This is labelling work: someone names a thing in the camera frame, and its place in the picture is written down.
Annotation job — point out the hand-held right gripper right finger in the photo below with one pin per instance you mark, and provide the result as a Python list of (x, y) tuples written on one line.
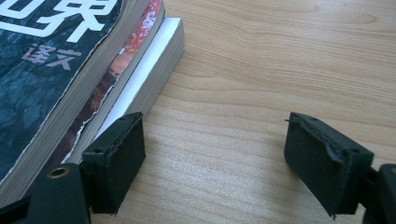
[(323, 168)]

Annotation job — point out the dark blue cover magazine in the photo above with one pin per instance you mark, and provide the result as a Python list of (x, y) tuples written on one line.
[(46, 77)]

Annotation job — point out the red cover magazine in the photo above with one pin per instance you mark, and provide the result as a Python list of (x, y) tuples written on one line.
[(137, 37)]

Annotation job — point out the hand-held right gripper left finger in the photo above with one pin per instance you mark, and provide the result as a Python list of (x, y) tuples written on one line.
[(118, 161)]

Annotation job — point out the white snow scene magazine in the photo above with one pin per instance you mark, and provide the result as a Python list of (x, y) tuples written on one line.
[(155, 62)]

